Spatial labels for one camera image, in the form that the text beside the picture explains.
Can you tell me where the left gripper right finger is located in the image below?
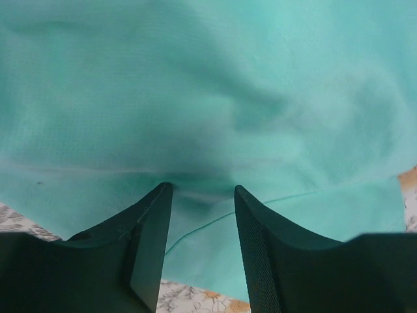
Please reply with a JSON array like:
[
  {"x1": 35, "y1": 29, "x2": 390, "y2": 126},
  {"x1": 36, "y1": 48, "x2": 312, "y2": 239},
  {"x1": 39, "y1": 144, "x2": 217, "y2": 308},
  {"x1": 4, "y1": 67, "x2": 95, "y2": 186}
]
[{"x1": 234, "y1": 186, "x2": 416, "y2": 312}]

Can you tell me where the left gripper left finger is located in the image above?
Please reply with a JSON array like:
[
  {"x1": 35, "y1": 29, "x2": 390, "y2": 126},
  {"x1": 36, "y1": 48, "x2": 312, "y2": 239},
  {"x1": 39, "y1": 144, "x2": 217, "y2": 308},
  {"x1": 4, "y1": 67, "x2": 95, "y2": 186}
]
[{"x1": 1, "y1": 183, "x2": 173, "y2": 312}]

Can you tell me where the teal t shirt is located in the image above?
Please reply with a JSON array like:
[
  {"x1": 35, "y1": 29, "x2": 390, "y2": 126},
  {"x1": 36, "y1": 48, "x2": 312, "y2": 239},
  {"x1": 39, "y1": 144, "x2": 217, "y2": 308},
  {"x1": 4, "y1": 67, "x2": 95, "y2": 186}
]
[{"x1": 1, "y1": 1, "x2": 416, "y2": 300}]

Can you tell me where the floral table cloth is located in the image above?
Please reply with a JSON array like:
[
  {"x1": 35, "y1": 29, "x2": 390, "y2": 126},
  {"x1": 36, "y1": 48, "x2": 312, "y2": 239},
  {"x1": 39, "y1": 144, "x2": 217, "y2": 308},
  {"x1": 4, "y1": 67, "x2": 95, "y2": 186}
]
[{"x1": 1, "y1": 168, "x2": 416, "y2": 312}]

